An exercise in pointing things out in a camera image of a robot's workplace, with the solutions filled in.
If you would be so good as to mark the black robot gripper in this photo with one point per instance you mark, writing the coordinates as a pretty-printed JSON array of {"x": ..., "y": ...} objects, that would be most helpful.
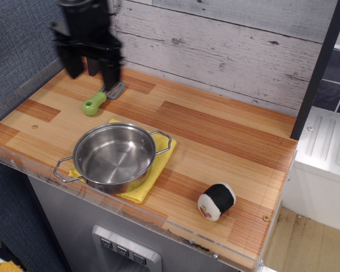
[{"x": 86, "y": 32}]

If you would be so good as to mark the green handled grey spatula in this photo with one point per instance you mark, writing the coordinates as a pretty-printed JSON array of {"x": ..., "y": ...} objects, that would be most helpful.
[{"x": 91, "y": 106}]

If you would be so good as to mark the stainless steel pot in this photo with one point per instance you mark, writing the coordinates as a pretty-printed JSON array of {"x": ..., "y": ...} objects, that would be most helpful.
[{"x": 113, "y": 157}]

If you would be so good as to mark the yellow cloth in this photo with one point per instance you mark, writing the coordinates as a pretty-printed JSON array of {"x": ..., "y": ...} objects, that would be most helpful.
[{"x": 158, "y": 167}]

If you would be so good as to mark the clear acrylic front guard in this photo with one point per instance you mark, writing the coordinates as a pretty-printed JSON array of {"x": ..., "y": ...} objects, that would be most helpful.
[{"x": 72, "y": 209}]

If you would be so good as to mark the plush sushi roll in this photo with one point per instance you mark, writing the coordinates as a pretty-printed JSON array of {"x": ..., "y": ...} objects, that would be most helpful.
[{"x": 216, "y": 200}]

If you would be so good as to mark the silver dispenser panel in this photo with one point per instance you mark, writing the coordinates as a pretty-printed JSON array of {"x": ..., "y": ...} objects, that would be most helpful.
[{"x": 118, "y": 253}]

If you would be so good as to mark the yellow object bottom left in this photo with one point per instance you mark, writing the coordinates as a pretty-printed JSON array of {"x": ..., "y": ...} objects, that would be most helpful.
[{"x": 10, "y": 267}]

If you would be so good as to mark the white ribbed cabinet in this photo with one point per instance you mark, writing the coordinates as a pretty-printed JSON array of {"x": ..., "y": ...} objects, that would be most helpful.
[{"x": 313, "y": 185}]

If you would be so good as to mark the dark right post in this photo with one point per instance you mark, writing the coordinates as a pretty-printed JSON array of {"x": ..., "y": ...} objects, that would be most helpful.
[{"x": 320, "y": 67}]

